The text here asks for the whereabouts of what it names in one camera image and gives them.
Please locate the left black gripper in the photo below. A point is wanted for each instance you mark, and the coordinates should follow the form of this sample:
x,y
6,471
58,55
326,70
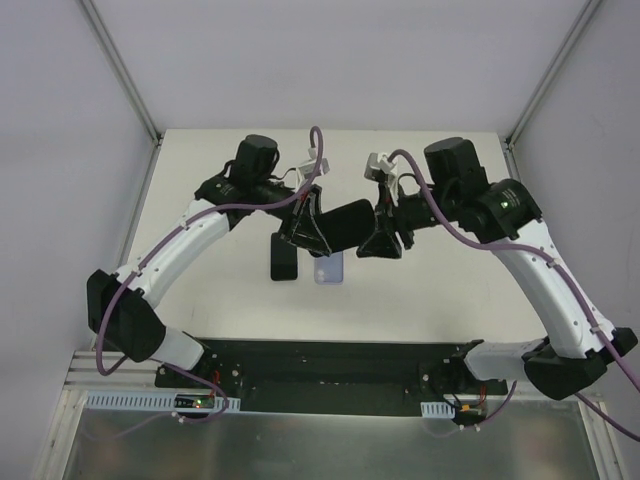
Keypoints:
x,y
302,209

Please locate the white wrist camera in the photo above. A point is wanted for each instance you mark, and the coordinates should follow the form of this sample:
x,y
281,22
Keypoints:
x,y
312,168
379,168

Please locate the right white cable duct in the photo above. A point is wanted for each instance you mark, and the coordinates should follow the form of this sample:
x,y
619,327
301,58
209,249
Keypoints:
x,y
437,410

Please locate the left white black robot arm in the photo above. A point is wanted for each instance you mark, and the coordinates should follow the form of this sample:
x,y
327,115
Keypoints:
x,y
122,305

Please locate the lilac phone case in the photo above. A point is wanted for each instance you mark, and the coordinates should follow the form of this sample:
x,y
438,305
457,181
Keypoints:
x,y
329,270

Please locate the reflective metal sheet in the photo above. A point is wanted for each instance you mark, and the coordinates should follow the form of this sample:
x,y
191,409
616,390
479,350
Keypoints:
x,y
528,440

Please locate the left white cable duct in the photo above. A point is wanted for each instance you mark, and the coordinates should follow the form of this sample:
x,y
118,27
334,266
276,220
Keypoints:
x,y
160,402

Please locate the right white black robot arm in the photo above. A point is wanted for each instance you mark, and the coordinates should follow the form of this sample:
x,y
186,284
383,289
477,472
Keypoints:
x,y
503,219

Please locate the aluminium frame post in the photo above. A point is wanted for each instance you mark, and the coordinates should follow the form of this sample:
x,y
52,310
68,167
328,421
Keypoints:
x,y
119,69
570,41

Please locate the right aluminium frame post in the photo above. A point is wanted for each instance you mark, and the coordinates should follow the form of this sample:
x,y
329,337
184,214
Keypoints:
x,y
570,41

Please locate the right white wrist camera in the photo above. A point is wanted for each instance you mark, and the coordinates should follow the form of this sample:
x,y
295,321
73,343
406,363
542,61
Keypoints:
x,y
379,168

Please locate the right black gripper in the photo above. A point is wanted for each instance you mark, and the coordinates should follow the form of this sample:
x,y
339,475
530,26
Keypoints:
x,y
385,216

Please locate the left aluminium frame post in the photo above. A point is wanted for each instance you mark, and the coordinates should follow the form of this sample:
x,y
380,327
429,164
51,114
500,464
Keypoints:
x,y
119,69

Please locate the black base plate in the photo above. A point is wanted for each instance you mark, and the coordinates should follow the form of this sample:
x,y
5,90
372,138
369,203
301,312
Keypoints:
x,y
330,377

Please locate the white cable duct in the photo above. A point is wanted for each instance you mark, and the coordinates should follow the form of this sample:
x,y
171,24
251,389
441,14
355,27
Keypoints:
x,y
437,410
160,402

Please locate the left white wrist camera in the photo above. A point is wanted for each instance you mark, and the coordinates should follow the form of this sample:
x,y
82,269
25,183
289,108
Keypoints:
x,y
312,168

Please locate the black smartphone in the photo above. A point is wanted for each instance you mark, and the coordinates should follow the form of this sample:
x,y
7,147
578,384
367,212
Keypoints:
x,y
283,260

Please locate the aluminium rail profile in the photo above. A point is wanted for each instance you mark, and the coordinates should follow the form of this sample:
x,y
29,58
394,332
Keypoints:
x,y
83,374

